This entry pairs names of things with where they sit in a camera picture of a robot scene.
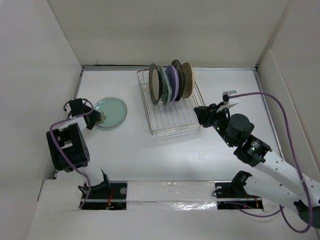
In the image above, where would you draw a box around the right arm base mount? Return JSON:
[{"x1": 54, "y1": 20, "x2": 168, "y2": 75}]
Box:
[{"x1": 212, "y1": 181, "x2": 264, "y2": 210}]

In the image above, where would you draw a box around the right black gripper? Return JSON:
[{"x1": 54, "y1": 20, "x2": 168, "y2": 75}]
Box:
[{"x1": 194, "y1": 101, "x2": 235, "y2": 148}]

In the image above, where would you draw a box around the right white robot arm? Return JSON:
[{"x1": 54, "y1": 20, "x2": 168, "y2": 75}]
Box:
[{"x1": 194, "y1": 103, "x2": 320, "y2": 229}]

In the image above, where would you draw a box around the dark striped rim plate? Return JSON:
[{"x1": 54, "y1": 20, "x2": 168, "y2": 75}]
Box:
[{"x1": 171, "y1": 59, "x2": 185, "y2": 102}]

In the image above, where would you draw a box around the brown rim cream bowl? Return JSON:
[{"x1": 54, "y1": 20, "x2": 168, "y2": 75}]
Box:
[{"x1": 148, "y1": 63, "x2": 163, "y2": 105}]

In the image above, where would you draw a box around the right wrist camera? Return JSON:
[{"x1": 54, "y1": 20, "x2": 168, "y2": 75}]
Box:
[{"x1": 217, "y1": 90, "x2": 239, "y2": 112}]

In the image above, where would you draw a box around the wire dish rack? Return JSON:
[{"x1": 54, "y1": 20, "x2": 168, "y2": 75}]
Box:
[{"x1": 137, "y1": 69, "x2": 205, "y2": 139}]

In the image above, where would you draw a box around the beige wooden plate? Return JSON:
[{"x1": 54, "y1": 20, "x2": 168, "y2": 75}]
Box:
[{"x1": 182, "y1": 62, "x2": 195, "y2": 99}]

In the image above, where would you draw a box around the purple plastic plate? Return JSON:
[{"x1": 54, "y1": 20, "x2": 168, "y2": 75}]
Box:
[{"x1": 165, "y1": 65, "x2": 180, "y2": 102}]

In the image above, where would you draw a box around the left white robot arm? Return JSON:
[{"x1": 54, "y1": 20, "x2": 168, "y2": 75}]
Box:
[{"x1": 46, "y1": 98, "x2": 112, "y2": 199}]

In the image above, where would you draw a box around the light green rectangular dish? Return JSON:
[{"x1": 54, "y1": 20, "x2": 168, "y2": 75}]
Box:
[{"x1": 159, "y1": 66, "x2": 172, "y2": 105}]

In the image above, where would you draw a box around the clear glass plate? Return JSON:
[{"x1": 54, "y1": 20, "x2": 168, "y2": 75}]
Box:
[{"x1": 94, "y1": 97, "x2": 128, "y2": 129}]

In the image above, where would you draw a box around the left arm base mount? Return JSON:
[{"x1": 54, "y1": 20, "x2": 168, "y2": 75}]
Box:
[{"x1": 78, "y1": 181, "x2": 128, "y2": 211}]

